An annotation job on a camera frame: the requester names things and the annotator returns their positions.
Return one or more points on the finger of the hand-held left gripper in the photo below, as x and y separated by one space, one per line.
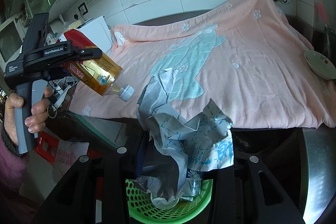
56 74
89 53

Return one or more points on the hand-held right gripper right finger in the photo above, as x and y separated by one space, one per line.
225 195

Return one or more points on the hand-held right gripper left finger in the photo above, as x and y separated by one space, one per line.
141 158

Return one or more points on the tea bottle red gold label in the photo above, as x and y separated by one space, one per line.
97 74

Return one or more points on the clear plastic cup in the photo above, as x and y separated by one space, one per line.
165 203

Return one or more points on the foil-lined paper wrapper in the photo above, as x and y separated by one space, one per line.
189 140

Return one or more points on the green plastic basket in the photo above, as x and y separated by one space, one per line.
139 211

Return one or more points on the person's left forearm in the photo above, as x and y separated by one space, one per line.
13 174

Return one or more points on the person's left hand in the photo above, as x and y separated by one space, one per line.
39 109

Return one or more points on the white microwave with knobs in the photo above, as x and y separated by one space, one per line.
97 29

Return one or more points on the white bag red print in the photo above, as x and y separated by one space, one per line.
69 161

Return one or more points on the red plastic stool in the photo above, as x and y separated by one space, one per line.
46 148

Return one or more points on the pink blanket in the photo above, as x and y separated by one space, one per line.
249 69

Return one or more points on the white bowl red print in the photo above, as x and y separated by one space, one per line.
319 62

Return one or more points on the pink brush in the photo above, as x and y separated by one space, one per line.
321 11

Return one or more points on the black wall socket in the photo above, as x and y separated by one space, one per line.
83 8

